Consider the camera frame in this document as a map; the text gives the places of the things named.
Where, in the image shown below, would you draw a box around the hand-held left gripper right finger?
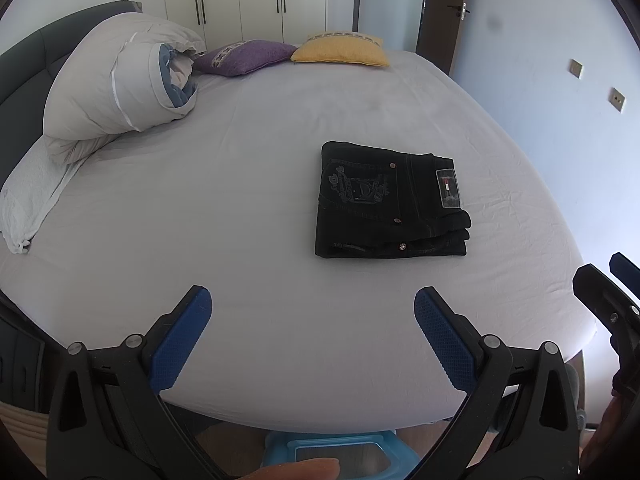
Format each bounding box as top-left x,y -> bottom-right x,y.
405,286 -> 583,480

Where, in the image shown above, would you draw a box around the pale sliding door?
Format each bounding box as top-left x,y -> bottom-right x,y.
357,0 -> 429,54

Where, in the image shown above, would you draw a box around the dark bedside cabinet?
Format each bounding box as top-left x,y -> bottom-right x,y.
0,295 -> 51,411

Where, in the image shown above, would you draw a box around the dark wooden door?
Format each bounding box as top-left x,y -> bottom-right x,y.
415,0 -> 473,78

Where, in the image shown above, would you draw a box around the white textured pillow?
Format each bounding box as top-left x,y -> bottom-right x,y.
0,137 -> 88,255

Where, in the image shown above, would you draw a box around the rolled white duvet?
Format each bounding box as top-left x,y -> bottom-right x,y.
42,11 -> 208,165

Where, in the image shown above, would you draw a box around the white wardrobe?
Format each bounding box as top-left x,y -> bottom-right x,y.
161,0 -> 361,53

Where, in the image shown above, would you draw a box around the dark grey padded headboard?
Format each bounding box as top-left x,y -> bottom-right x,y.
0,0 -> 143,191

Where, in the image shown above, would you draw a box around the black pants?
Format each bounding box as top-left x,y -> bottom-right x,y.
314,141 -> 472,260

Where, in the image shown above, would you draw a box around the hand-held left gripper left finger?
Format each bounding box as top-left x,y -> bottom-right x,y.
45,285 -> 231,480

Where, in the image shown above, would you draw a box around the bed with white sheet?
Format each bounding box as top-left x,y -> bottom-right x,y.
0,50 -> 598,436

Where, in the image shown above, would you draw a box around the purple pillow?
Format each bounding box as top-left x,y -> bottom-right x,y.
192,39 -> 298,77

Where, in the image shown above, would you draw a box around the light blue plastic stool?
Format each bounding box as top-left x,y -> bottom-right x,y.
262,430 -> 421,480

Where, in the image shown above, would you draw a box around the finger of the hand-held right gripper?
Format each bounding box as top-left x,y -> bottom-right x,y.
609,252 -> 640,297
572,263 -> 640,398

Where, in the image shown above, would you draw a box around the yellow pillow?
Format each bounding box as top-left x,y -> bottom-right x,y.
290,32 -> 391,67

